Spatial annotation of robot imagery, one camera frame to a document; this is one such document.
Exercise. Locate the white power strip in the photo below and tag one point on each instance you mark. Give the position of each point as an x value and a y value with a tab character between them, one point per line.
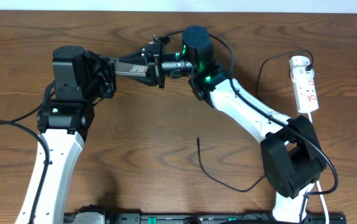
305	92

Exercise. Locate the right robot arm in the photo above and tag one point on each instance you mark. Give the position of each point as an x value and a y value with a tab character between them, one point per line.
291	155

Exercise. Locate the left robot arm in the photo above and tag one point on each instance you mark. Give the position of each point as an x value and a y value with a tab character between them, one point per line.
80	77

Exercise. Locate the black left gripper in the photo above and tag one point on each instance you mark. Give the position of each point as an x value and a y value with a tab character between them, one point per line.
109	76

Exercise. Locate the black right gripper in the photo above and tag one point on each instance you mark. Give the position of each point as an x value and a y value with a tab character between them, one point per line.
157	56

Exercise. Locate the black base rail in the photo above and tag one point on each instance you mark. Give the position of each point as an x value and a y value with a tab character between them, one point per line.
97	214

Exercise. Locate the white charger adapter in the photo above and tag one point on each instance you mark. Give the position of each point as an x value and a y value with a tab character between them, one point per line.
300	74

